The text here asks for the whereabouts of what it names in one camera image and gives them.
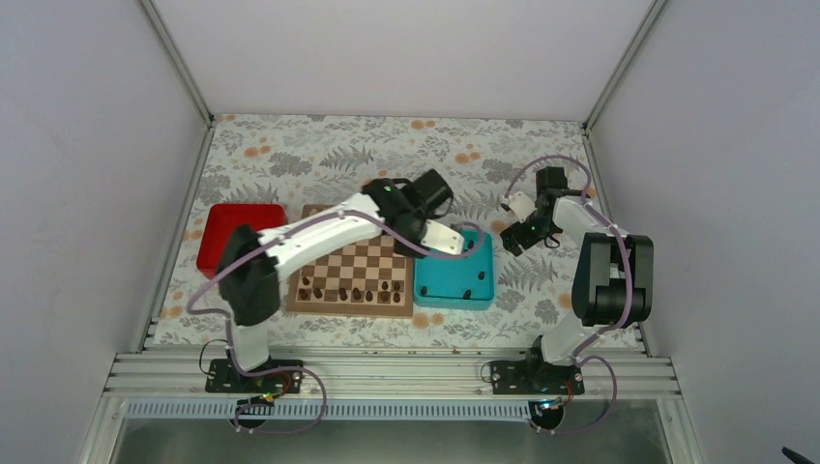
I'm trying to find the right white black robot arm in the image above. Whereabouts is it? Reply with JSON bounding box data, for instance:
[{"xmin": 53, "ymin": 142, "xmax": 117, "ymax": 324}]
[{"xmin": 489, "ymin": 166, "xmax": 654, "ymax": 395}]

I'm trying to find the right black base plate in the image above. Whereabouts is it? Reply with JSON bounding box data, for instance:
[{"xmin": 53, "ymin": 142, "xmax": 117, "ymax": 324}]
[{"xmin": 488, "ymin": 361, "xmax": 585, "ymax": 395}]

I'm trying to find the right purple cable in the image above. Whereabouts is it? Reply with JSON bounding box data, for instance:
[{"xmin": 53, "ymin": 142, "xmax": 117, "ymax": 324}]
[{"xmin": 504, "ymin": 153, "xmax": 635, "ymax": 435}]

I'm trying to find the aluminium rail frame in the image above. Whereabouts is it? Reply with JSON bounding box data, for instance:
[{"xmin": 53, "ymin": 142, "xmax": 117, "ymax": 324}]
[{"xmin": 103, "ymin": 353, "xmax": 682, "ymax": 400}]

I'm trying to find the wooden chess board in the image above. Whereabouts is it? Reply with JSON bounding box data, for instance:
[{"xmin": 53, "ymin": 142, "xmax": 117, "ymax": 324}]
[{"xmin": 286, "ymin": 234, "xmax": 415, "ymax": 318}]

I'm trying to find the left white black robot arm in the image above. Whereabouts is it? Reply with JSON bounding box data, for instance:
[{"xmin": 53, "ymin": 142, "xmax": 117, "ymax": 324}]
[{"xmin": 214, "ymin": 169, "xmax": 464, "ymax": 392}]

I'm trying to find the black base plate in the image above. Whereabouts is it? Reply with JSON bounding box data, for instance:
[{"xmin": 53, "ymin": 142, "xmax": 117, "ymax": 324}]
[
  {"xmin": 488, "ymin": 361, "xmax": 585, "ymax": 395},
  {"xmin": 204, "ymin": 359, "xmax": 304, "ymax": 395}
]

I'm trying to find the red plastic tray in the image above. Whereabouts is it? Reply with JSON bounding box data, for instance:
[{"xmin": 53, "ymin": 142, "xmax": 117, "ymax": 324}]
[{"xmin": 196, "ymin": 203, "xmax": 288, "ymax": 279}]

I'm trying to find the purple cable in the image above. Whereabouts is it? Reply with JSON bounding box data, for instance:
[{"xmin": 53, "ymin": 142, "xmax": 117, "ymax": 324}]
[
  {"xmin": 504, "ymin": 153, "xmax": 635, "ymax": 435},
  {"xmin": 186, "ymin": 211, "xmax": 486, "ymax": 435}
]

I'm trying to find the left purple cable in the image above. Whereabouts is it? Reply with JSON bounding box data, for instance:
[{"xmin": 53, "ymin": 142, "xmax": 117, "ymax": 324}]
[{"xmin": 186, "ymin": 211, "xmax": 486, "ymax": 435}]

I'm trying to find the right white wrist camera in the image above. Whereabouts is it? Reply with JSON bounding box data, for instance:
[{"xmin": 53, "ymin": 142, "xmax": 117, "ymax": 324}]
[{"xmin": 502, "ymin": 191, "xmax": 537, "ymax": 223}]

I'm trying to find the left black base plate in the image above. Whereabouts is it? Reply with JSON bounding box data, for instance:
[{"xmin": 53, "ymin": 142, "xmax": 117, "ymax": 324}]
[{"xmin": 204, "ymin": 359, "xmax": 304, "ymax": 395}]

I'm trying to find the teal plastic tray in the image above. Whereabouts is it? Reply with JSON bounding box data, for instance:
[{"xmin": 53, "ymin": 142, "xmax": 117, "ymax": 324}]
[{"xmin": 413, "ymin": 232, "xmax": 495, "ymax": 311}]

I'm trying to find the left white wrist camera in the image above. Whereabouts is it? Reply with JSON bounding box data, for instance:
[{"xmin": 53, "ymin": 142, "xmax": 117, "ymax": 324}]
[{"xmin": 421, "ymin": 220, "xmax": 464, "ymax": 255}]

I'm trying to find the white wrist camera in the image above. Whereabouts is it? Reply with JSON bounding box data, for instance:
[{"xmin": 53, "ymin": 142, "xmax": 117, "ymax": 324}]
[
  {"xmin": 502, "ymin": 191, "xmax": 537, "ymax": 223},
  {"xmin": 421, "ymin": 220, "xmax": 464, "ymax": 255}
]

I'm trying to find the floral patterned table mat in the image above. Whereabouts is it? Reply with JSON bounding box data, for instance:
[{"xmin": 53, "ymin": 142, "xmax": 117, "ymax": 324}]
[{"xmin": 153, "ymin": 114, "xmax": 588, "ymax": 351}]

